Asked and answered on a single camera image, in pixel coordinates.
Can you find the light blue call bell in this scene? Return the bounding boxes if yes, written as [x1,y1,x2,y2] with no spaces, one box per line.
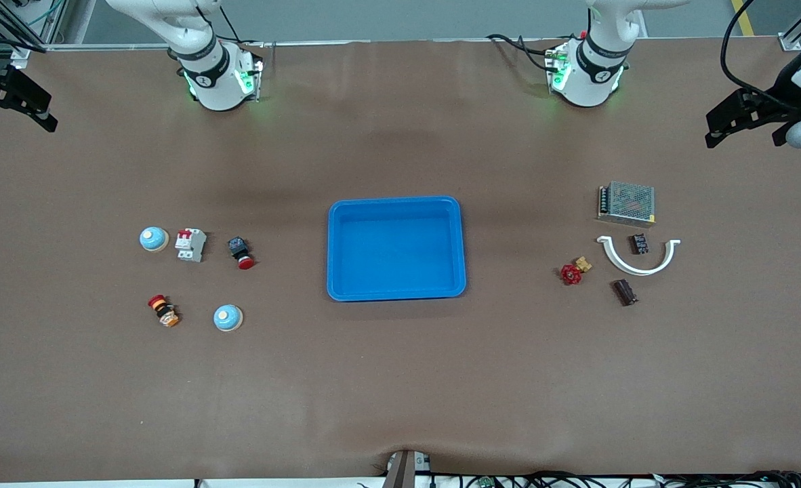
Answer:
[213,304,243,332]
[139,226,169,253]

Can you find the metal mesh power supply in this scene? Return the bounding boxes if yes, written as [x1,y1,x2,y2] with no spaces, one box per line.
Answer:
[596,180,657,228]

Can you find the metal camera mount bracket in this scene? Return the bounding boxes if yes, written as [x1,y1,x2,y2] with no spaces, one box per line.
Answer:
[382,449,432,488]

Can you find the black left arm base cables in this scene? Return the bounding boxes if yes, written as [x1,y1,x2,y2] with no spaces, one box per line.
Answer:
[486,33,558,74]

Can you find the red yellow push button switch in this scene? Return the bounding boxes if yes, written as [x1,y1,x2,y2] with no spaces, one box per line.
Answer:
[147,294,180,328]

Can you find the white half-round pipe clamp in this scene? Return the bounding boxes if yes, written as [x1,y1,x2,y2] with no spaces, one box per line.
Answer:
[596,235,682,277]

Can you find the black red emergency stop button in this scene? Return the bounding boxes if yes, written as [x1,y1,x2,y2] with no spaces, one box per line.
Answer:
[228,236,255,270]

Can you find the brass valve red handwheel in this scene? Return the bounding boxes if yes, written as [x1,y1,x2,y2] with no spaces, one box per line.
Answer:
[560,256,592,286]

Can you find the black right arm base cable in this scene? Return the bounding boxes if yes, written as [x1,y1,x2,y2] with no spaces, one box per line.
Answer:
[219,5,267,48]

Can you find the black aluminium frame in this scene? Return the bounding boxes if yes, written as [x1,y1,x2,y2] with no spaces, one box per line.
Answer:
[0,0,69,54]

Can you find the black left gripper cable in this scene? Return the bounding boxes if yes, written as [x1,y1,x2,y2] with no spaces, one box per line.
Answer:
[720,0,791,109]

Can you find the silver table edge rail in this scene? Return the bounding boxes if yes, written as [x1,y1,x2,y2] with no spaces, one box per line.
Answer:
[9,37,591,54]

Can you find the blue plastic tray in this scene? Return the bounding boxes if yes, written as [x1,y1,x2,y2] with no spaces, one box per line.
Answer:
[327,196,468,302]

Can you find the black cable bundle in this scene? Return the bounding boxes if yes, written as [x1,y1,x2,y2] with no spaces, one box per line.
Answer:
[434,470,801,488]

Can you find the white circuit breaker red switch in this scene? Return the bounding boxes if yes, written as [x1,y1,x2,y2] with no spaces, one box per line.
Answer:
[174,228,207,263]

